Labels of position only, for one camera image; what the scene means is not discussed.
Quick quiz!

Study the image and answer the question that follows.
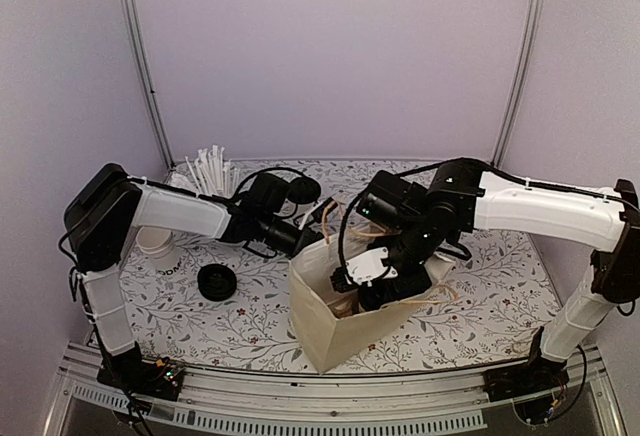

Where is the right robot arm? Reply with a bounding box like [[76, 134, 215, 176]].
[[331, 158, 639, 392]]

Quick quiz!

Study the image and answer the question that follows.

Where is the left metal frame post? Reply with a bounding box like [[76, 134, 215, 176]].
[[120, 0, 175, 170]]

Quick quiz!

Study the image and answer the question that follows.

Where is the stack of white paper cups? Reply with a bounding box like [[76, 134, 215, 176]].
[[136, 227, 182, 276]]

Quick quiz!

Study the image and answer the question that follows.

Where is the stack of black lids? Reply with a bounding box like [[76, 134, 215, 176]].
[[197, 263, 237, 302]]

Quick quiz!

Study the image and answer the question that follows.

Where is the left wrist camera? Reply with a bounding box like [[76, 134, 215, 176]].
[[298, 197, 337, 230]]

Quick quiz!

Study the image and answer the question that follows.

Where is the brown cardboard cup carrier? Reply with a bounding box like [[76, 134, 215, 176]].
[[329, 294, 360, 319]]

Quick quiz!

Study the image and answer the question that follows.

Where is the beige paper takeout bag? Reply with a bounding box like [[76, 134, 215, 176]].
[[289, 235, 455, 374]]

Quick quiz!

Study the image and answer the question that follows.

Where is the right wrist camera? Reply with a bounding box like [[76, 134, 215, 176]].
[[330, 247, 398, 293]]

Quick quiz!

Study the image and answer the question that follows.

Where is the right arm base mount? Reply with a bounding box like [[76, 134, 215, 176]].
[[482, 334, 569, 402]]

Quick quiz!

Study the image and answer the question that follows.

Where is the black plastic cup lid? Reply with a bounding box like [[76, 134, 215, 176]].
[[286, 176, 321, 205]]

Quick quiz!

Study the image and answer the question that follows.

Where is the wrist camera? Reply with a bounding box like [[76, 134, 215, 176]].
[[298, 197, 337, 230], [330, 247, 398, 293]]

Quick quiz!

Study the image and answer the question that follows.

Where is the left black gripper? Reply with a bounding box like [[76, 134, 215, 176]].
[[256, 211, 340, 266]]

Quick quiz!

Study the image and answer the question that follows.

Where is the bundle of wrapped white straws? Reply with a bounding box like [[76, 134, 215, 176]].
[[168, 145, 240, 198]]

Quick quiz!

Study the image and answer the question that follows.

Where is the front aluminium rail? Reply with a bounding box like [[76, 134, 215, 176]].
[[43, 343, 631, 435]]

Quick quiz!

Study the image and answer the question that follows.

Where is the right metal frame post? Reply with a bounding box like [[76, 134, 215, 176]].
[[491, 0, 544, 168]]

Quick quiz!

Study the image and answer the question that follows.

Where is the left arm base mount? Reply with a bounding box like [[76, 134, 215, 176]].
[[97, 343, 184, 401]]

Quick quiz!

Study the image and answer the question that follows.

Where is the metal frame post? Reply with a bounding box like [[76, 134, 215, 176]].
[[491, 0, 544, 168], [120, 0, 175, 170]]

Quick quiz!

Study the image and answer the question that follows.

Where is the floral patterned table mat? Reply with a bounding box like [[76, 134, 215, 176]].
[[99, 158, 569, 375]]

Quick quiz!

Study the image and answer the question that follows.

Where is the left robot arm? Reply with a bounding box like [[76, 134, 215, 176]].
[[58, 163, 322, 390]]

